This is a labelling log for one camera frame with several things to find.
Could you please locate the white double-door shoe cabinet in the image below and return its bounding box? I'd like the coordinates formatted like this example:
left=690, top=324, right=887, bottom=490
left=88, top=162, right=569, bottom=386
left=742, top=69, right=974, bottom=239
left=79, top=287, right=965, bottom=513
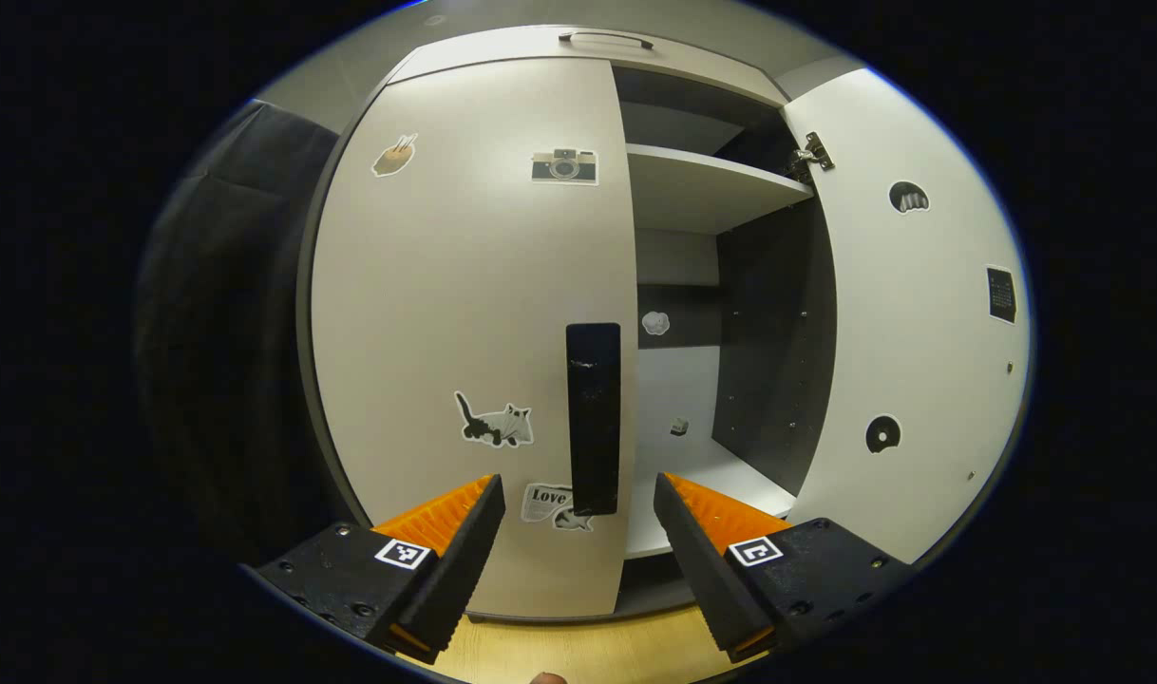
left=298, top=24, right=838, bottom=623

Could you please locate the metal door hinge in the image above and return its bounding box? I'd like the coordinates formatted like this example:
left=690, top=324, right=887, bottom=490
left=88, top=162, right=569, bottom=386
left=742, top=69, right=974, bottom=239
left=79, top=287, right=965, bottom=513
left=786, top=131, right=836, bottom=181

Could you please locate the black backdrop cloth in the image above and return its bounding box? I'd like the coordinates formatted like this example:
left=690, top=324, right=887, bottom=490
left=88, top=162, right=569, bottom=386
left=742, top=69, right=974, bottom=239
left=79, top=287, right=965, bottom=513
left=137, top=100, right=351, bottom=571

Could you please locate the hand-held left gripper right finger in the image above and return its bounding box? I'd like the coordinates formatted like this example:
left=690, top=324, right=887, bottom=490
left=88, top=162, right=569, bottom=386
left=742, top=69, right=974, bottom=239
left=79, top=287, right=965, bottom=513
left=653, top=471, right=914, bottom=664

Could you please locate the black door handle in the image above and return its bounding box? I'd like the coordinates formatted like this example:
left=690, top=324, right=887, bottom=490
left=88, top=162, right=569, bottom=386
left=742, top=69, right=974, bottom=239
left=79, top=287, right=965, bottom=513
left=565, top=322, right=623, bottom=517

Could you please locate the white cabinet drawer front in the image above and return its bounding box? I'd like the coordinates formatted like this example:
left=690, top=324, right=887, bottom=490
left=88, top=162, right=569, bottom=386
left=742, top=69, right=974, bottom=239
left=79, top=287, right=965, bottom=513
left=389, top=26, right=790, bottom=105

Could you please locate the white cabinet door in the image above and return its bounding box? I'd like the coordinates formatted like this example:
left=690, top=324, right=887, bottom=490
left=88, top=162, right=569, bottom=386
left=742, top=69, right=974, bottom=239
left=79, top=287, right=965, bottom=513
left=311, top=57, right=639, bottom=620
left=783, top=66, right=1033, bottom=566

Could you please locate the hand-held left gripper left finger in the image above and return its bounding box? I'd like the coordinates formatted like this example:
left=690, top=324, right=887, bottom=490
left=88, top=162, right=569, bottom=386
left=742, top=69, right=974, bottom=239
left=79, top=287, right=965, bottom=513
left=256, top=473, right=506, bottom=664

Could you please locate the white cabinet shelf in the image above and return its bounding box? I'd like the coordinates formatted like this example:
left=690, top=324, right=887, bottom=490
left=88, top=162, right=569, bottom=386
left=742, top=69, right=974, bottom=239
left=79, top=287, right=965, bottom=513
left=626, top=442, right=796, bottom=561
left=626, top=142, right=815, bottom=236

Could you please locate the black drawer handle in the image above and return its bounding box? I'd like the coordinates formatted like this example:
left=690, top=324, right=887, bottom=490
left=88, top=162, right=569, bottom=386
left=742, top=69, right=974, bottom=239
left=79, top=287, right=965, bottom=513
left=557, top=29, right=655, bottom=50

